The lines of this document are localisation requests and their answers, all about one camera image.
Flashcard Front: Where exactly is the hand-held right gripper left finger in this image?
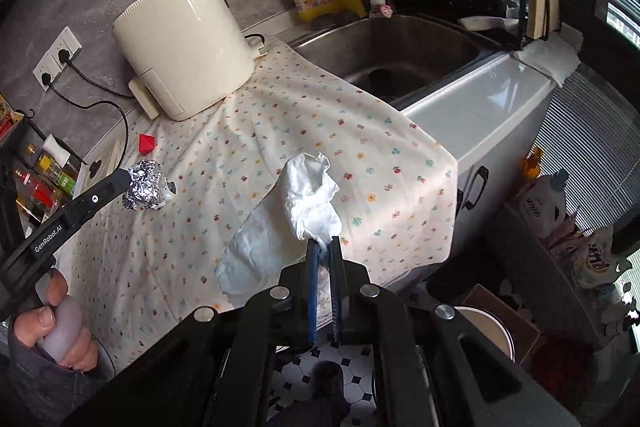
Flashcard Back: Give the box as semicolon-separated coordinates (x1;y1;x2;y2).
62;238;322;427

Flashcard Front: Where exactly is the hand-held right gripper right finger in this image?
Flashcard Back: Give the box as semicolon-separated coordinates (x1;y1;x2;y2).
330;236;583;427

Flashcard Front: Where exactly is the silver foil wrapper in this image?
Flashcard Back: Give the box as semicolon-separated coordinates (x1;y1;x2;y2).
121;159;177;212

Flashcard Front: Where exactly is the white tissue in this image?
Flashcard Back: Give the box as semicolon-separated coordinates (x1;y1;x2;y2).
214;152;343;303

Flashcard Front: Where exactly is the beige trash bin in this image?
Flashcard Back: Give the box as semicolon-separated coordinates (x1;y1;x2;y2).
452;304;516;363

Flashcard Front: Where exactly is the person's left forearm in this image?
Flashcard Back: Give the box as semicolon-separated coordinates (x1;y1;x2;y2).
7;322;118;427

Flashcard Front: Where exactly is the person's left hand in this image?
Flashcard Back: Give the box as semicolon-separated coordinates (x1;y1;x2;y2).
12;269;99;374

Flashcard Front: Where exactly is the green label oil bottle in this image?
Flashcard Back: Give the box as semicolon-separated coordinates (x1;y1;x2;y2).
37;154;81;196

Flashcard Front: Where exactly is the red label sauce bottle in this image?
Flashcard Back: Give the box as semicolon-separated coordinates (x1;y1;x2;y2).
15;167;56;214

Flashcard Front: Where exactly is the white-capped oil spray bottle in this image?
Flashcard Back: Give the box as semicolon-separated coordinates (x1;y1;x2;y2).
42;134;74;165

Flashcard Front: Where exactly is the black spice rack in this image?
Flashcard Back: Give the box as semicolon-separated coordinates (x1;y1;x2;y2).
0;94;88;228

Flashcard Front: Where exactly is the cream air fryer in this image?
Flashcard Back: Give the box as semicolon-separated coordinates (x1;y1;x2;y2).
111;0;268;122

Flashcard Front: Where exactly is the floral tablecloth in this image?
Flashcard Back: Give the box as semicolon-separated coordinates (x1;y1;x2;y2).
50;36;458;373

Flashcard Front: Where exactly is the cardboard box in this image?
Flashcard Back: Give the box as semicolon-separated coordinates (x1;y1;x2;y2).
462;283;543;368

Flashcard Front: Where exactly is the white printed bag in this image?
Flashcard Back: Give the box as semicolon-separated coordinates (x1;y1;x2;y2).
520;169;571;238
575;227;636;303

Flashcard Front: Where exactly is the small yellow toy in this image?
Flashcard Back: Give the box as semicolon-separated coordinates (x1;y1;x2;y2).
525;147;546;180

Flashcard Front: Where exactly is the white cabinet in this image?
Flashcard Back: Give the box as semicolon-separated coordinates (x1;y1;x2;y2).
400;49;558;268

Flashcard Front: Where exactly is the steel sink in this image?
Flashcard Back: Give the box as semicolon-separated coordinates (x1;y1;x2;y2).
292;14;506;105

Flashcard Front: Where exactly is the grey pleated blind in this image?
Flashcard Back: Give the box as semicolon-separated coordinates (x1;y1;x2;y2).
537;69;640;233

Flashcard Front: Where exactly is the small white dish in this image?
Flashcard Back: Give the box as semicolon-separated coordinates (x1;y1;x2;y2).
457;16;521;32

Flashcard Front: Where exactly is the white paper towel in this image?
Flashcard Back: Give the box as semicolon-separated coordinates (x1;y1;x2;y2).
512;27;585;88

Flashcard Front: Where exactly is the black power cable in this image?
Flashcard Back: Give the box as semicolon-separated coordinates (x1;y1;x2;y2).
60;53;134;100
41;74;130;170

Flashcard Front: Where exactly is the grey wall socket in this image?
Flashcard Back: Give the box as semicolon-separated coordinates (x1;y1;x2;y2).
32;26;83;92

